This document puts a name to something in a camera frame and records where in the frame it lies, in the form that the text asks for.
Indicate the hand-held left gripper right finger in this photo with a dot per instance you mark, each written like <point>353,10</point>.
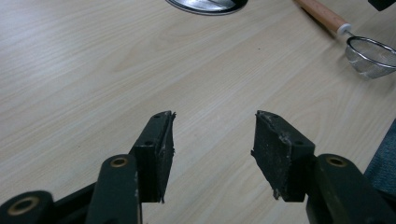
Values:
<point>280,155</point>

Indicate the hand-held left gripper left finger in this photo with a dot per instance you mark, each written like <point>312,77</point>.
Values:
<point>154,155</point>

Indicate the blue-grey fabric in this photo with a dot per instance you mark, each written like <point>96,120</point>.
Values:
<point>384,161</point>

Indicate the round metal bowl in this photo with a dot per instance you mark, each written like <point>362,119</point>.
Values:
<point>208,5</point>

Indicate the black object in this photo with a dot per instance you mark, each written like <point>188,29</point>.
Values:
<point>381,3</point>

